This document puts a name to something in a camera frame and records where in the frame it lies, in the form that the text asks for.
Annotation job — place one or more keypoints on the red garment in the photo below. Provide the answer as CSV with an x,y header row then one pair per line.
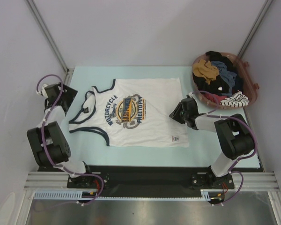
x,y
213,98

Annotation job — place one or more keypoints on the black garment pile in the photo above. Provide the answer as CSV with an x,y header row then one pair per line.
x,y
219,86

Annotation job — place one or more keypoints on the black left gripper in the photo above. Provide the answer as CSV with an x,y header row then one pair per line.
x,y
70,94

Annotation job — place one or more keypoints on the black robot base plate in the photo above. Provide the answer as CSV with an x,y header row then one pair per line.
x,y
144,182

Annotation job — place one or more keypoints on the pink plastic laundry basket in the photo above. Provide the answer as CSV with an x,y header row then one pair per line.
x,y
250,89

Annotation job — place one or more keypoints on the white graphic tank top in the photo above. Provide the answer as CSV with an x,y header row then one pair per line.
x,y
133,112

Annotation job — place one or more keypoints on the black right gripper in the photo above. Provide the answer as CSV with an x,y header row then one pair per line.
x,y
175,114

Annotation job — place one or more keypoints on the aluminium frame rail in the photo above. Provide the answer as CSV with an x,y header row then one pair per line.
x,y
56,112

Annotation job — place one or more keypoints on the mustard yellow garment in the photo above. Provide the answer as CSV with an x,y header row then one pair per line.
x,y
205,70

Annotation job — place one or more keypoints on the black white striped garment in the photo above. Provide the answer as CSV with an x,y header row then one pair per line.
x,y
236,100

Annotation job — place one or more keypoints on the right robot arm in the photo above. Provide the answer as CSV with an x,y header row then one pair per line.
x,y
236,138

